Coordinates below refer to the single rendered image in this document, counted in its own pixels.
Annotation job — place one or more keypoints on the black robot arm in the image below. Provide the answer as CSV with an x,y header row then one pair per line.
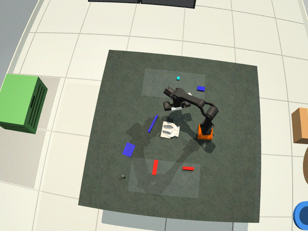
x,y
179,95

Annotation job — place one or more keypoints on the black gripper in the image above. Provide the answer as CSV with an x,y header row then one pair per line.
x,y
168,106

